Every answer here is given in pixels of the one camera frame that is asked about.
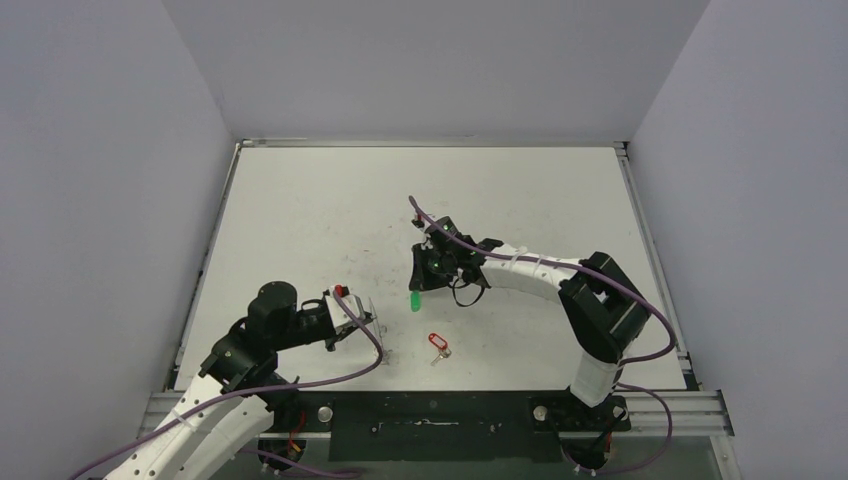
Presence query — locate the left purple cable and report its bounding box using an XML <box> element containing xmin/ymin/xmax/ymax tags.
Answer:
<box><xmin>66</xmin><ymin>288</ymin><xmax>386</xmax><ymax>480</ymax></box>

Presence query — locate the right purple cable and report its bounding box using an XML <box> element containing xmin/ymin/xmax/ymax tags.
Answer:
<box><xmin>407</xmin><ymin>195</ymin><xmax>678</xmax><ymax>477</ymax></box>

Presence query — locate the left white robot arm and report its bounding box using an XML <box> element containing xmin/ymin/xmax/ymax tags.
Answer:
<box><xmin>107</xmin><ymin>281</ymin><xmax>373</xmax><ymax>479</ymax></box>

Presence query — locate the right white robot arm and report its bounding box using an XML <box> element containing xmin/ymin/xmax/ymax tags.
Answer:
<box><xmin>409</xmin><ymin>214</ymin><xmax>649</xmax><ymax>429</ymax></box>

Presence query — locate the aluminium frame rail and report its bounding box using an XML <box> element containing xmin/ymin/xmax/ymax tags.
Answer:
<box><xmin>142</xmin><ymin>389</ymin><xmax>735</xmax><ymax>439</ymax></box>

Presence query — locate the key with green tag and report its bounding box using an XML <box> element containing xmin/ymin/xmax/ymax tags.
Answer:
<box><xmin>409</xmin><ymin>291</ymin><xmax>422</xmax><ymax>312</ymax></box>

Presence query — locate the key with red tag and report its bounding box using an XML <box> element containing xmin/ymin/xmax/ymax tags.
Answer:
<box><xmin>428</xmin><ymin>332</ymin><xmax>452</xmax><ymax>366</ymax></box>

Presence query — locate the large metal keyring plate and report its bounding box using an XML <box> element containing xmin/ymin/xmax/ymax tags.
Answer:
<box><xmin>368</xmin><ymin>297</ymin><xmax>392</xmax><ymax>365</ymax></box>

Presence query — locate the purple cable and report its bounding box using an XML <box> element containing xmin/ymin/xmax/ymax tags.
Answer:
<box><xmin>407</xmin><ymin>195</ymin><xmax>678</xmax><ymax>477</ymax></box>
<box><xmin>66</xmin><ymin>288</ymin><xmax>386</xmax><ymax>480</ymax></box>

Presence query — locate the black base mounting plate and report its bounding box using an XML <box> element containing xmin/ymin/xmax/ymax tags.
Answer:
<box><xmin>259</xmin><ymin>390</ymin><xmax>631</xmax><ymax>465</ymax></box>

